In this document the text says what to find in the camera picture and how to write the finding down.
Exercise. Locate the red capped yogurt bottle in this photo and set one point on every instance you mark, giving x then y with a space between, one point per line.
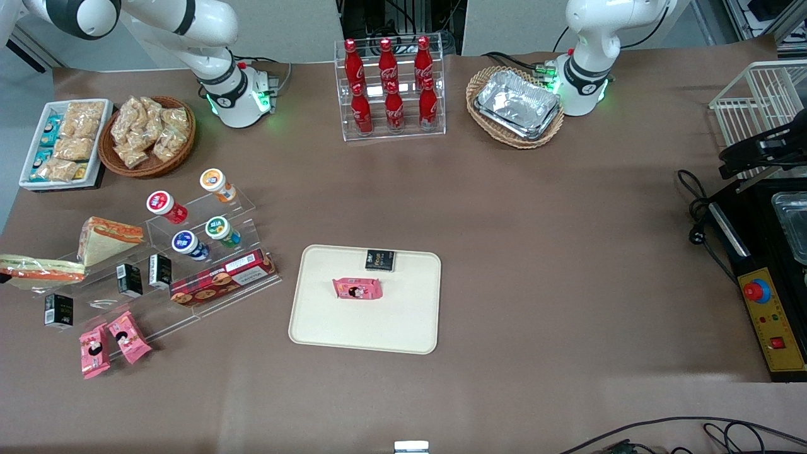
165 206

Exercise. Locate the dark brown wicker basket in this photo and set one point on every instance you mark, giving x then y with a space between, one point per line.
151 170

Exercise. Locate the grey metal shelf frame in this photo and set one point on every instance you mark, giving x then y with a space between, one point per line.
756 19

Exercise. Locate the white rectangular snack tray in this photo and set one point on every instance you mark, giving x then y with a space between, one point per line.
31 145

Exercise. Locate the small black carton box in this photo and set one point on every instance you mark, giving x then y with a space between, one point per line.
129 280
160 271
380 260
58 311

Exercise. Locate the small yellow snack packet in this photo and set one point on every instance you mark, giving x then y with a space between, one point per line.
81 171

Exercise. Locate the cream plastic serving tray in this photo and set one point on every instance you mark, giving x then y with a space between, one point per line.
378 328

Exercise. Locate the aluminium foil tray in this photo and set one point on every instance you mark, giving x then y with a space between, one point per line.
517 104

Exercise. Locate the small white block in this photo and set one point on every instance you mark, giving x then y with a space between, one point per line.
411 448

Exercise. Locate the brown table cover sheet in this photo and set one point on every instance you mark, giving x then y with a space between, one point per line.
536 252

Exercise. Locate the flat bag of beige crackers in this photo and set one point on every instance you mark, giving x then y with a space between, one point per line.
83 120
60 169
74 149

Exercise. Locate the pink snack packet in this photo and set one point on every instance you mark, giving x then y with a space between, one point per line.
357 289
93 353
129 339

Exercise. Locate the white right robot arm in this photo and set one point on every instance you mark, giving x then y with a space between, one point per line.
208 38

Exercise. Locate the red cola bottle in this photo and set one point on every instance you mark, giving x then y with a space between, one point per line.
423 62
354 66
362 113
394 112
387 63
429 108

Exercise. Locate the red rocker switch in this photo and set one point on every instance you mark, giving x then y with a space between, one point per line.
777 343

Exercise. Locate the red cookie box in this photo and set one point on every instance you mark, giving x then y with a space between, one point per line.
220 280

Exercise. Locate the small dark electronic device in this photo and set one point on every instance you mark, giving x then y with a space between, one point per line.
615 448

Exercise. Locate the clear metal rimmed container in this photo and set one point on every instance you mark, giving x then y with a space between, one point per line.
793 227

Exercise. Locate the triangle sandwich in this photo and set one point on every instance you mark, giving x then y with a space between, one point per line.
38 270
104 243

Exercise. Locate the blue capped yogurt bottle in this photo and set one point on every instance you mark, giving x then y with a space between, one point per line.
189 244

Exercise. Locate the small clear acrylic riser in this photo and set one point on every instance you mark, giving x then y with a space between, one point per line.
243 214

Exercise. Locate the green capped yogurt bottle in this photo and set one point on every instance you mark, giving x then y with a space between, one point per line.
222 231

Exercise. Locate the clear bag of beige snacks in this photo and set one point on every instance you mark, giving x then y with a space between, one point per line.
175 120
124 123
169 145
132 154
148 113

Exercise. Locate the red emergency stop button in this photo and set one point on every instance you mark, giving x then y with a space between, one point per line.
756 291

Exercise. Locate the large clear acrylic stepped stand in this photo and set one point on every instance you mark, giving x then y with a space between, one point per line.
164 318

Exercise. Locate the orange capped yogurt bottle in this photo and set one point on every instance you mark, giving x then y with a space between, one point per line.
217 184

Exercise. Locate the light wicker basket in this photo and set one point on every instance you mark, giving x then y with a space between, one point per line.
536 142

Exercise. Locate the black sealing machine yellow panel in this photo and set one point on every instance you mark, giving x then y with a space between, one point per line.
756 252

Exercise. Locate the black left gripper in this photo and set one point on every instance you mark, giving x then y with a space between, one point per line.
795 136

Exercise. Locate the small teal snack packet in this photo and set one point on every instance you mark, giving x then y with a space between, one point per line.
50 131
41 157

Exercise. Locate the clear acrylic bottle rack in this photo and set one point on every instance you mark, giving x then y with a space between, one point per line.
435 133

